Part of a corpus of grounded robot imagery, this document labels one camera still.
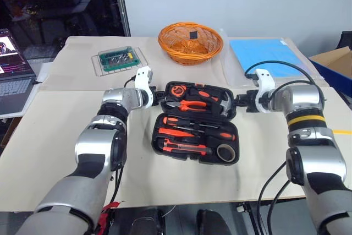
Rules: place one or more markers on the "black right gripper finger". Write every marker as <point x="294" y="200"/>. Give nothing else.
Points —
<point x="237" y="100"/>

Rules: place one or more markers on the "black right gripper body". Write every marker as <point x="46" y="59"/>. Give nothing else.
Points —
<point x="250" y="102"/>

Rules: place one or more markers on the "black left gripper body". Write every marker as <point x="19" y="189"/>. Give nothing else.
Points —
<point x="158" y="98"/>

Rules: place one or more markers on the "orange test pen screwdriver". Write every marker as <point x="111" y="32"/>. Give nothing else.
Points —
<point x="176" y="132"/>

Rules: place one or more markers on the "orange black utility knife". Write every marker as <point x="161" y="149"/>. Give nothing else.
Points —
<point x="187" y="147"/>

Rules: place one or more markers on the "black tape roll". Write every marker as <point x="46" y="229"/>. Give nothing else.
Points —
<point x="220" y="155"/>

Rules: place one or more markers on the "black tool case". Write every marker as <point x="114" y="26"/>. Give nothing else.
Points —
<point x="195" y="158"/>

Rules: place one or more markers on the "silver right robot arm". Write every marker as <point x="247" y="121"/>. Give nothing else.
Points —
<point x="313" y="147"/>

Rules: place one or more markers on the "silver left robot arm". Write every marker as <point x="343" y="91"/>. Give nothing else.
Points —
<point x="90" y="152"/>

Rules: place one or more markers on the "orange black tape measure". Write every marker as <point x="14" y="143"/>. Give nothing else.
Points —
<point x="178" y="90"/>

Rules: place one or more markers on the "clear plastic bag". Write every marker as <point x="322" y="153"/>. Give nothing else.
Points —
<point x="231" y="72"/>

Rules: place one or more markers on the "clear box with green tray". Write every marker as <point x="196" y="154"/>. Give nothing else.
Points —
<point x="141" y="59"/>

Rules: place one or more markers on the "blue sheet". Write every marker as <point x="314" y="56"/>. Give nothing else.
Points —
<point x="264" y="53"/>

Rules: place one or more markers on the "orange wicker basket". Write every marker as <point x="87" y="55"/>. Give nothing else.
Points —
<point x="189" y="54"/>

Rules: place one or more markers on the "green screwdriver bit box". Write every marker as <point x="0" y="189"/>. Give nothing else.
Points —
<point x="116" y="60"/>

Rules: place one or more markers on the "small black square piece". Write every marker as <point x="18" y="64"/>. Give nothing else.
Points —
<point x="193" y="35"/>

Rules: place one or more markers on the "blue cardboard box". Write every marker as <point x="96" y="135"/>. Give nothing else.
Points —
<point x="335" y="67"/>

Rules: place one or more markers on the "yellow tape strip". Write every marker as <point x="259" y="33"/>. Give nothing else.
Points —
<point x="342" y="131"/>

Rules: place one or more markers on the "black chair back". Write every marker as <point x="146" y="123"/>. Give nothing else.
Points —
<point x="345" y="41"/>

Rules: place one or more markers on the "dark rounded shape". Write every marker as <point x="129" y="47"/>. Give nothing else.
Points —
<point x="211" y="224"/>
<point x="147" y="222"/>

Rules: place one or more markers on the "red tape wrap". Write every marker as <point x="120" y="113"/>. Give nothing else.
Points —
<point x="105" y="215"/>

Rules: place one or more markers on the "open laptop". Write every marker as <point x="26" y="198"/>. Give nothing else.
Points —
<point x="13" y="92"/>

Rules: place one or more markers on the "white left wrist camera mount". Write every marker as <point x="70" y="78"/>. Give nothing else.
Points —
<point x="144" y="86"/>

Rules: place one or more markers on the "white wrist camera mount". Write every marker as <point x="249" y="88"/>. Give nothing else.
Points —
<point x="265" y="86"/>
<point x="144" y="86"/>

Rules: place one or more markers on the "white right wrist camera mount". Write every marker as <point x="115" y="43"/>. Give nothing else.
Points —
<point x="265" y="86"/>

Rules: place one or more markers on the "aluminium frame post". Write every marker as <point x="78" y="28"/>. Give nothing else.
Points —
<point x="122" y="4"/>

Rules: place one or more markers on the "black table frame leg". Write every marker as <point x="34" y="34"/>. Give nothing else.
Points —
<point x="247" y="219"/>

